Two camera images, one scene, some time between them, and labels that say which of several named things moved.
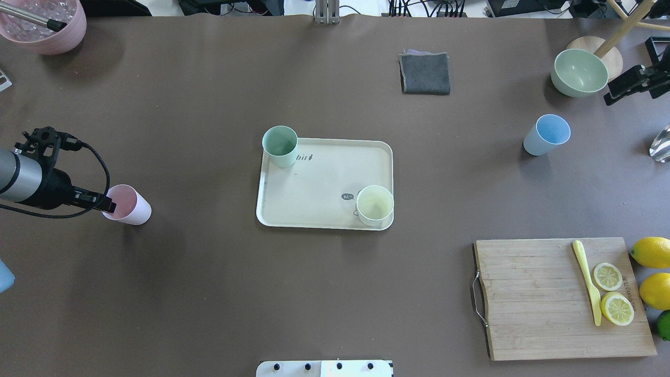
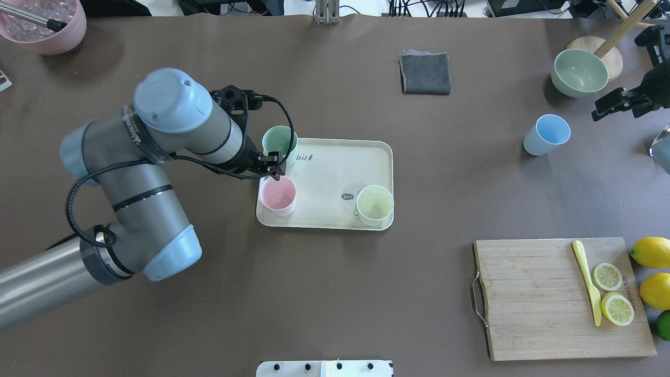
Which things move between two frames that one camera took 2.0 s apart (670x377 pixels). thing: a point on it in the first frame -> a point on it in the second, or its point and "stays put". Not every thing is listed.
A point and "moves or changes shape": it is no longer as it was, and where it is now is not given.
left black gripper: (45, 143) -> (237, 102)
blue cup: (550, 130) stays put
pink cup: (131, 207) moves or changes shape
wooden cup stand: (605, 48) stays put
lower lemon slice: (617, 308) stays put
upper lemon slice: (607, 276) stays put
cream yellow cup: (375, 204) stays put
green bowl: (577, 73) stays put
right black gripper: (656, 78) -> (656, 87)
